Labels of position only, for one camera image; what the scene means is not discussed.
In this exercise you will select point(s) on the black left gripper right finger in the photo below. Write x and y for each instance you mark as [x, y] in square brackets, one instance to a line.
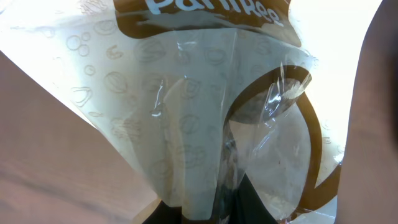
[248, 207]

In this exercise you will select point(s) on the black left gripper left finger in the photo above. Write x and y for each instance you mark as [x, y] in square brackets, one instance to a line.
[164, 214]

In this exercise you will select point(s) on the beige snack pouch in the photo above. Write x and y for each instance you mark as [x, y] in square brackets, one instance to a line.
[194, 94]

